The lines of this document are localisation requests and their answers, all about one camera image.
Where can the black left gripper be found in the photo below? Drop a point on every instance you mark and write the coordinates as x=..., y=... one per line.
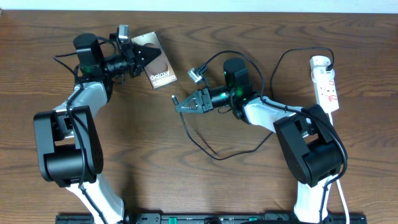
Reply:
x=135, y=59

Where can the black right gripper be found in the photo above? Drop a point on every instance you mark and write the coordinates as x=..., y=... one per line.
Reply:
x=202, y=93

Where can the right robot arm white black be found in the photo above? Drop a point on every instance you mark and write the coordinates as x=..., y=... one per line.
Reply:
x=311, y=147

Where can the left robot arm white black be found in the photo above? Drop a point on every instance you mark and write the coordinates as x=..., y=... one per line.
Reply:
x=68, y=146

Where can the white charger adapter plug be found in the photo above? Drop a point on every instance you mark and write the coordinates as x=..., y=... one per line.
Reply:
x=319, y=61

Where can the white power strip red switches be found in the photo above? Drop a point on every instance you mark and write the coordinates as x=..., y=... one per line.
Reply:
x=325, y=89

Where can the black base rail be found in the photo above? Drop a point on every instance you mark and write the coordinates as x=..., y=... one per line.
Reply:
x=156, y=218

